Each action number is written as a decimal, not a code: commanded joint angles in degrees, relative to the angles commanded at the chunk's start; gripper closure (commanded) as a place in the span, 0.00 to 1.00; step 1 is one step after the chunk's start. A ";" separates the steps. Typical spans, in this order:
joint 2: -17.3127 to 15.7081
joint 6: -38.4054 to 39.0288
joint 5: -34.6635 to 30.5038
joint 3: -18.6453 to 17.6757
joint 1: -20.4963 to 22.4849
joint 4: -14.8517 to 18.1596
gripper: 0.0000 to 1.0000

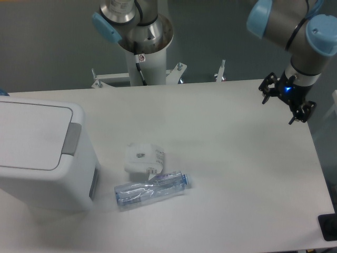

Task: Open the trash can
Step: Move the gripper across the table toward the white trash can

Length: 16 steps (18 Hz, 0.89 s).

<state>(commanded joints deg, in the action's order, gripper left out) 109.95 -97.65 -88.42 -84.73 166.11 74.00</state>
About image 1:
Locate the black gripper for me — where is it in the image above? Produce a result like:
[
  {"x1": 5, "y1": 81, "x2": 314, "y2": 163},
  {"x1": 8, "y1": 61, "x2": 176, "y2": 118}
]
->
[{"x1": 259, "y1": 72, "x2": 316, "y2": 124}]

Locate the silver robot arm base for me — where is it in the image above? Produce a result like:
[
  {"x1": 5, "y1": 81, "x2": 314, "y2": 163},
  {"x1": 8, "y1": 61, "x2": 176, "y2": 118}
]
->
[{"x1": 92, "y1": 0, "x2": 173, "y2": 54}]

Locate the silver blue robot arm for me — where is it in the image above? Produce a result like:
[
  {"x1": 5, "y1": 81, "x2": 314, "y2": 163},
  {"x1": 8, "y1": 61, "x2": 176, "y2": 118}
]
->
[{"x1": 246, "y1": 1, "x2": 336, "y2": 124}]

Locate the white plastic trash can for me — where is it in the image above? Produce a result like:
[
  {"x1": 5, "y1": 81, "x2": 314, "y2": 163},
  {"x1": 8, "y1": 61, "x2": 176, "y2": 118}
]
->
[{"x1": 1, "y1": 96, "x2": 100, "y2": 211}]

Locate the white trash can lid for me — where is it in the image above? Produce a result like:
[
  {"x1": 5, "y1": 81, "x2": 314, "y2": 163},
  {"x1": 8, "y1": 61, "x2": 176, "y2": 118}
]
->
[{"x1": 1, "y1": 97, "x2": 85, "y2": 171}]

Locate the black device at table edge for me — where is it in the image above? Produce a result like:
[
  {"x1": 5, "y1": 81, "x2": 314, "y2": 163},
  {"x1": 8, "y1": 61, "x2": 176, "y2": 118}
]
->
[{"x1": 318, "y1": 213, "x2": 336, "y2": 241}]

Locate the white paper carton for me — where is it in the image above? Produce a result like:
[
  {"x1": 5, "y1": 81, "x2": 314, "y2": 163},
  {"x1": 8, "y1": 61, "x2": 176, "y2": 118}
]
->
[{"x1": 124, "y1": 143, "x2": 164, "y2": 179}]

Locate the crushed clear plastic bottle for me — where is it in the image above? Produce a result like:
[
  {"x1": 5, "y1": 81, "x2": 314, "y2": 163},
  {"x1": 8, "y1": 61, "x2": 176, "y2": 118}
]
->
[{"x1": 114, "y1": 171, "x2": 192, "y2": 210}]

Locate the blue object at left edge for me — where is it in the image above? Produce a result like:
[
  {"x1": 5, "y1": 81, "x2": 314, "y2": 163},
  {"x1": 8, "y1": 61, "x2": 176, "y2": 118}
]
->
[{"x1": 0, "y1": 89, "x2": 9, "y2": 96}]

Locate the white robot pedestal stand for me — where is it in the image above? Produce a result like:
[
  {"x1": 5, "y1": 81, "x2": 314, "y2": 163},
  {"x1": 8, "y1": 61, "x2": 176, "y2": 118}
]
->
[{"x1": 91, "y1": 47, "x2": 227, "y2": 89}]

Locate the black cable on pedestal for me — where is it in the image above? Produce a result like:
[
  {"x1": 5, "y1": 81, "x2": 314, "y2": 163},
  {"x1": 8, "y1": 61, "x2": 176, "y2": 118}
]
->
[{"x1": 133, "y1": 42, "x2": 147, "y2": 86}]

